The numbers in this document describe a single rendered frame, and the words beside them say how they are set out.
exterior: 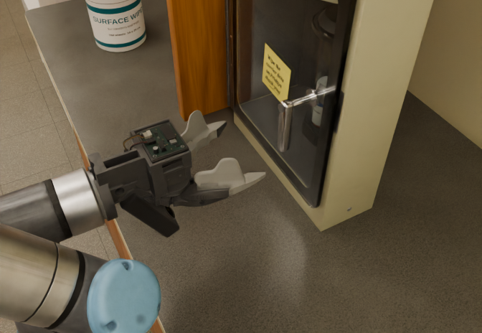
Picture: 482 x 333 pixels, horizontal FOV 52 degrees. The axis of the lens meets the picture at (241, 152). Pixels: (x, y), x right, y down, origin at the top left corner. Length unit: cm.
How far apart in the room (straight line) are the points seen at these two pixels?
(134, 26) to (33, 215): 75
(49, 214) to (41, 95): 226
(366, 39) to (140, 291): 38
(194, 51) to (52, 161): 156
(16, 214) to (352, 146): 45
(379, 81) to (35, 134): 211
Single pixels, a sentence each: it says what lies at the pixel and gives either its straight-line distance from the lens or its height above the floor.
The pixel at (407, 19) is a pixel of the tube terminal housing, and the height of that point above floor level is 132.
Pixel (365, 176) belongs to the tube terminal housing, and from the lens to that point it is 82.
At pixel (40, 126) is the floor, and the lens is 263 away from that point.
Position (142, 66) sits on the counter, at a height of 94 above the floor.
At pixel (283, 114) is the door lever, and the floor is 119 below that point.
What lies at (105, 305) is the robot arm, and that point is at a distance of 47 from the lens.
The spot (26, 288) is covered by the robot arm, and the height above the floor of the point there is 126.
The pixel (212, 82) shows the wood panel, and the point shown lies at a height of 102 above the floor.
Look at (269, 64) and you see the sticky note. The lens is 79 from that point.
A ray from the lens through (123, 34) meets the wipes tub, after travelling 126.
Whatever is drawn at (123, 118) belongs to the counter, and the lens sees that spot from 108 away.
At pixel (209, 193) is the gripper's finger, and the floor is 115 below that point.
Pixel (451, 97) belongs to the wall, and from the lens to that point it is 115.
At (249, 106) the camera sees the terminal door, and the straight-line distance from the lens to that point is 91.
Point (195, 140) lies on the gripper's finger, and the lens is 69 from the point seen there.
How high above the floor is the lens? 163
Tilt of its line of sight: 45 degrees down
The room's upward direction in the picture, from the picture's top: straight up
